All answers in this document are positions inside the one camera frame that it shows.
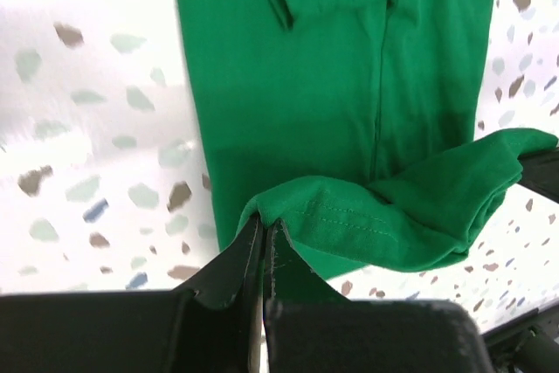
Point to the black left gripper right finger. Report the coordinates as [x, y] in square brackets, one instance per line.
[310, 327]

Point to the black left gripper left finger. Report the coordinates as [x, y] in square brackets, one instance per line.
[209, 323]

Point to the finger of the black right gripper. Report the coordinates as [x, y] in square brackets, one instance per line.
[540, 173]

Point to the green t-shirt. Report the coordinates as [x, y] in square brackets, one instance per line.
[351, 122]

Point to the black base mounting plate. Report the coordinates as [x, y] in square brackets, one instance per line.
[528, 343]

